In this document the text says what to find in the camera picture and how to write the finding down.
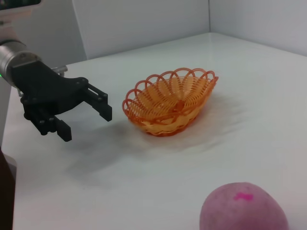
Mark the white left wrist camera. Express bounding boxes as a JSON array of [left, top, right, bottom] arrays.
[[0, 0, 42, 12]]

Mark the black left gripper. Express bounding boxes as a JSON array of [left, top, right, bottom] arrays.
[[11, 61, 113, 142]]

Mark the orange woven plastic basket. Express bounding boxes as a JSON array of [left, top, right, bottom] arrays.
[[122, 68, 219, 137]]

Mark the pink peach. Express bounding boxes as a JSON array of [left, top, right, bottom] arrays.
[[200, 181, 289, 230]]

